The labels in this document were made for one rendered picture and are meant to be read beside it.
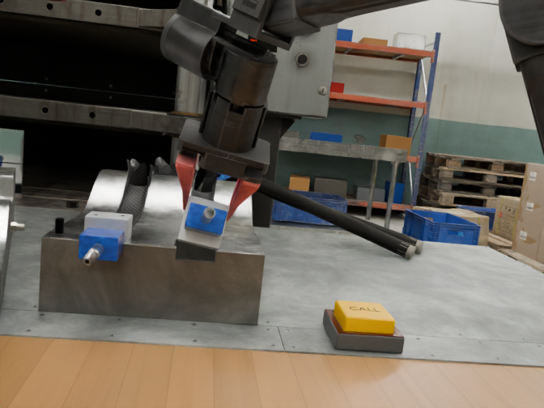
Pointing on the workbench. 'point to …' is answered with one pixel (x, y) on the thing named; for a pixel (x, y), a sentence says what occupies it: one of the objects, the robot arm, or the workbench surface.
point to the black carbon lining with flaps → (136, 206)
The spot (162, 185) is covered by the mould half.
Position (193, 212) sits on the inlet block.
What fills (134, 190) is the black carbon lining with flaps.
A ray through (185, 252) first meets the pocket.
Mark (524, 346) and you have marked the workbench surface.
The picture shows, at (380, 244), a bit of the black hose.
